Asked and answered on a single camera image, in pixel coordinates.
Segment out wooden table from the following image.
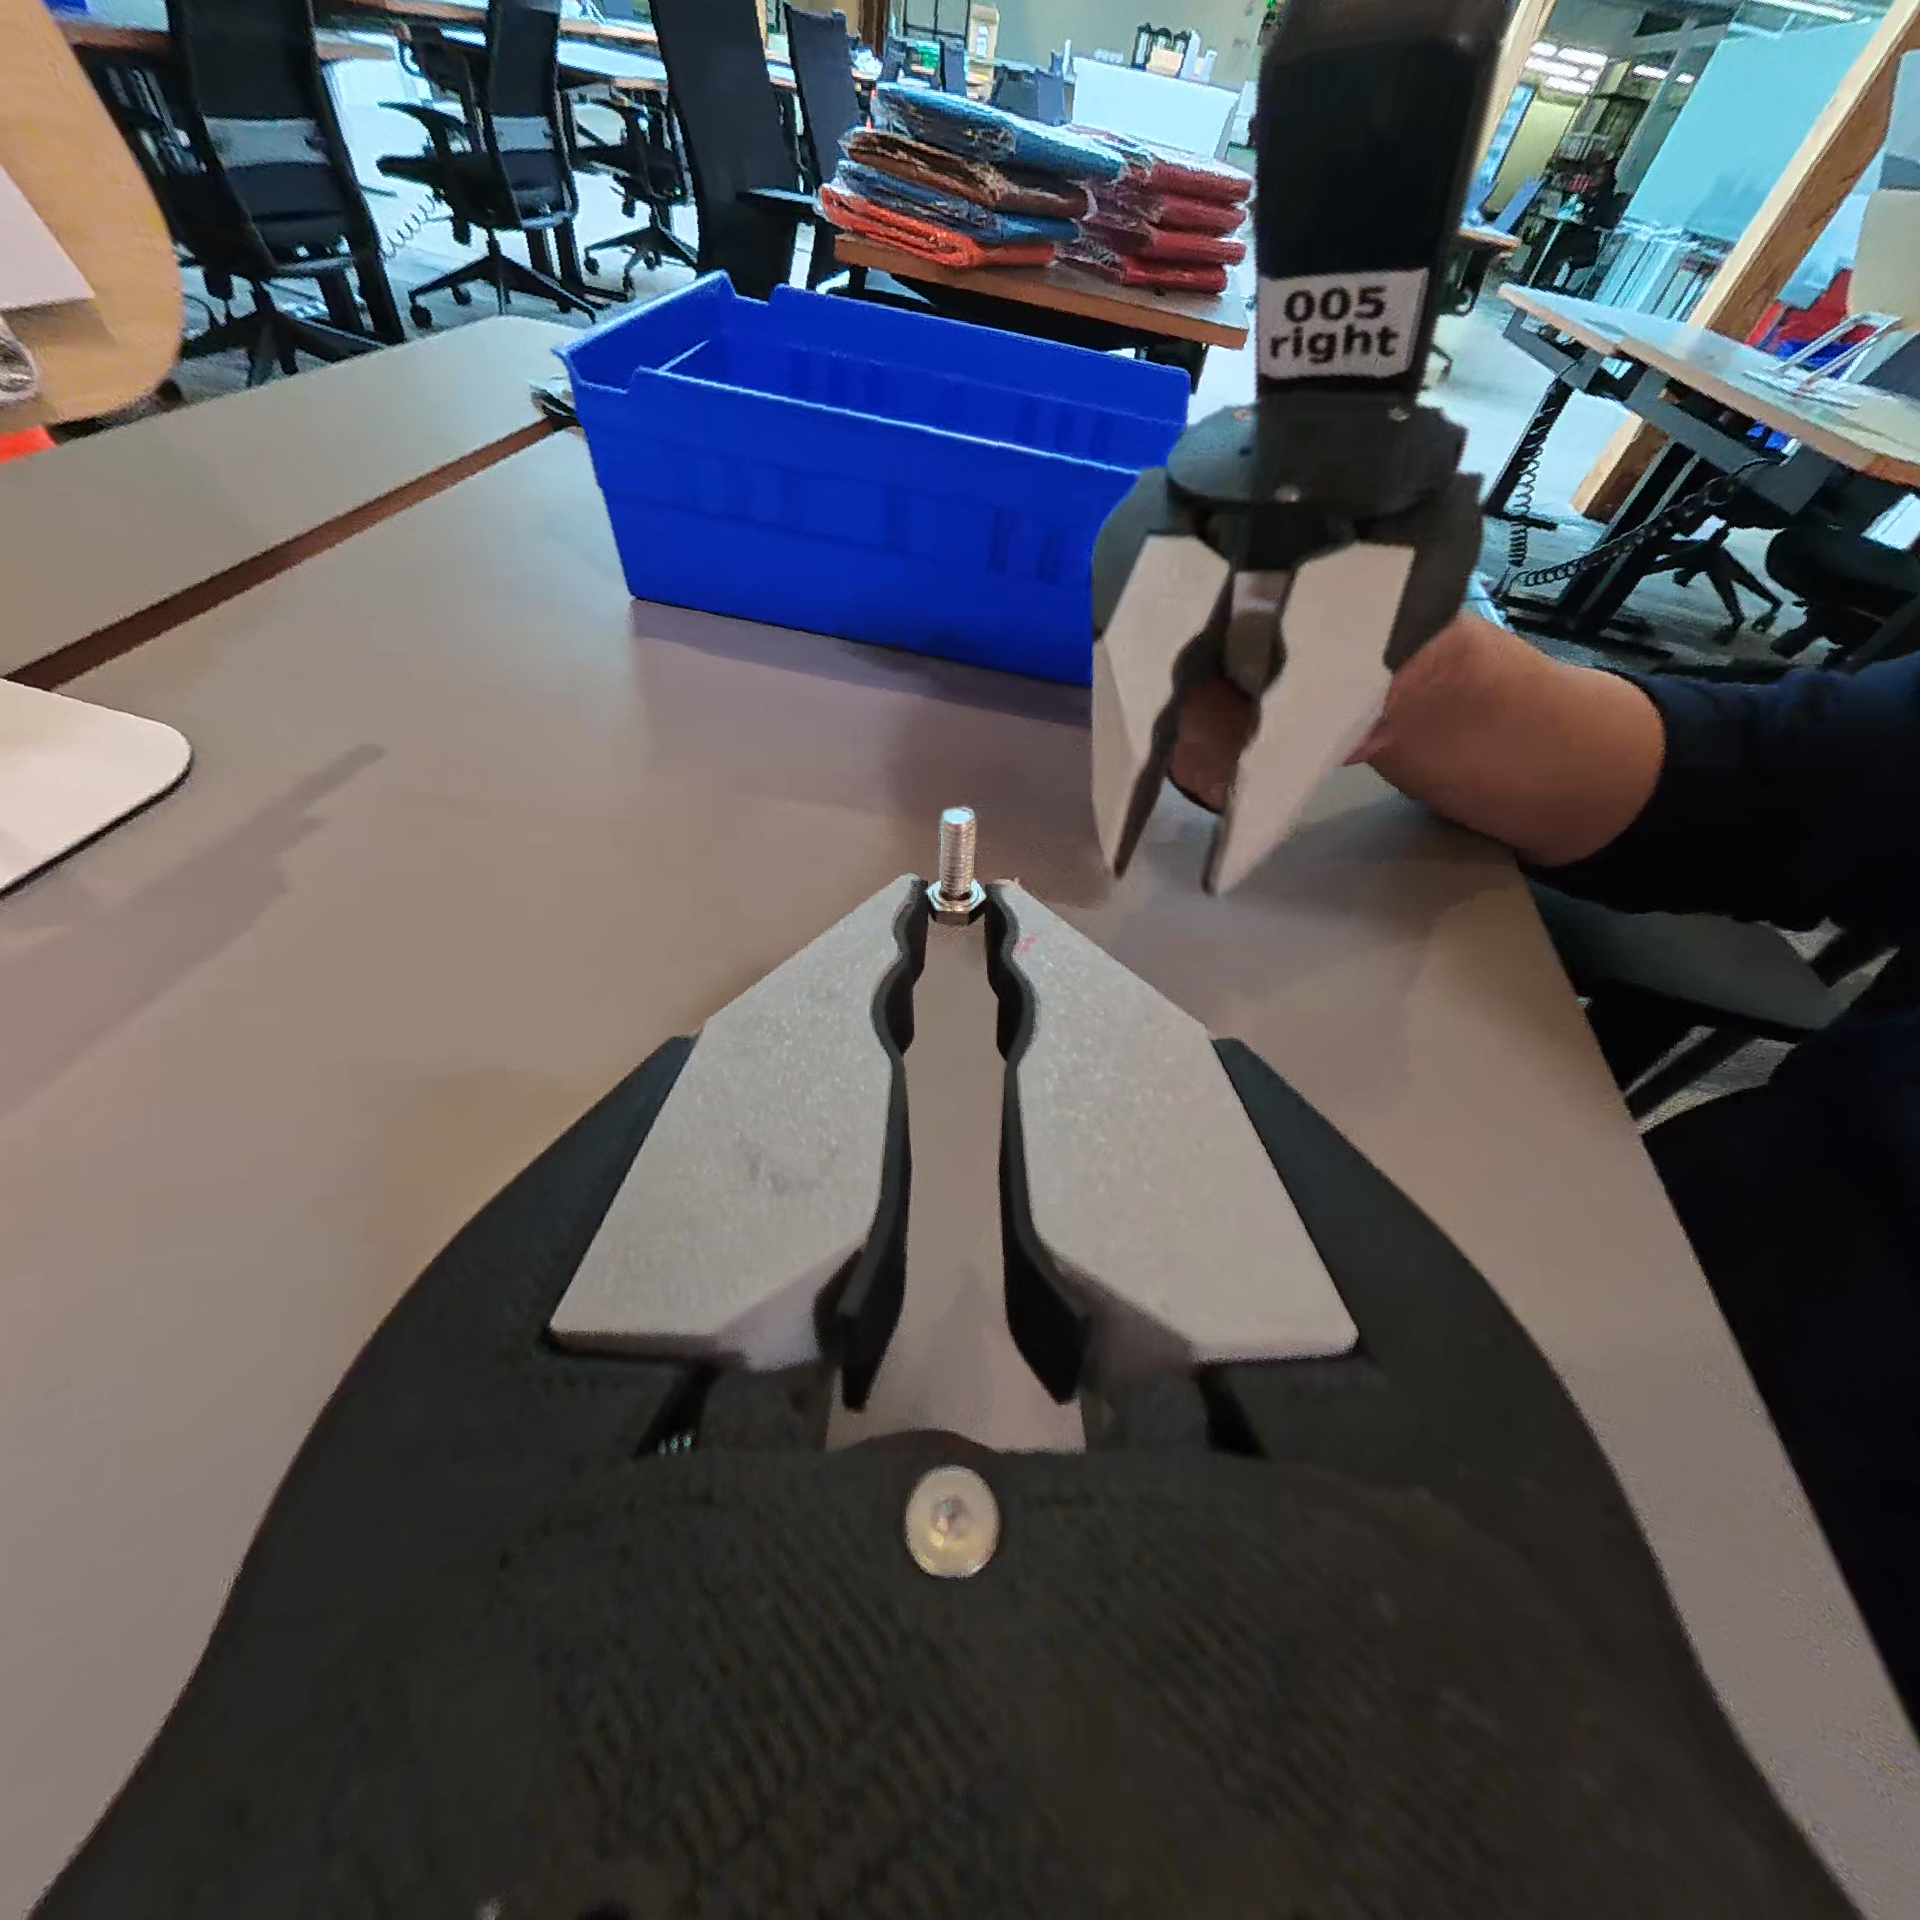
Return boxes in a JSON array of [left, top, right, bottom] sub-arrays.
[[832, 231, 1257, 356]]

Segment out stack of folded coloured cloths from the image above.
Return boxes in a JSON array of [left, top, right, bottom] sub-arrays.
[[817, 79, 1257, 297]]

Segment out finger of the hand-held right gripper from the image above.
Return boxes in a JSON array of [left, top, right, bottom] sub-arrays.
[[1200, 540, 1422, 897], [1094, 534, 1244, 879]]

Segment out person's right forearm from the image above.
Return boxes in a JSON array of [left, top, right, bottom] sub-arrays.
[[1529, 656, 1920, 935]]

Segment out black coiled cable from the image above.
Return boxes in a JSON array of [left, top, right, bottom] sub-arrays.
[[1505, 431, 1567, 576]]

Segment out white document stand wooden board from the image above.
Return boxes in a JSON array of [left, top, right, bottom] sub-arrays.
[[0, 0, 194, 897]]

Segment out wooden desk black legs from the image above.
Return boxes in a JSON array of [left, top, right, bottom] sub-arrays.
[[1497, 280, 1920, 665]]

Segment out person's right hand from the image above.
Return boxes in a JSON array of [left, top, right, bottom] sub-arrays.
[[1170, 613, 1671, 872]]

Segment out blue plastic bin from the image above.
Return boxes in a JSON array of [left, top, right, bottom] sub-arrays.
[[553, 269, 1196, 690]]

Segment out person's dark clothing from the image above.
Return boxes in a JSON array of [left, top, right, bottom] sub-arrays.
[[1627, 959, 1920, 1734]]

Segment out black office chair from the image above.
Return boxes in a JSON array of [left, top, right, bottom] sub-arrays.
[[162, 0, 409, 366], [1761, 490, 1920, 665], [646, 0, 859, 302], [375, 0, 606, 327]]

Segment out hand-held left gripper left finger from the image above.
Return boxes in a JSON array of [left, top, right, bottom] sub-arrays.
[[550, 872, 922, 1412]]

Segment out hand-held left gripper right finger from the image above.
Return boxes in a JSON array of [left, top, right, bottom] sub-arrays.
[[984, 878, 1361, 1405]]

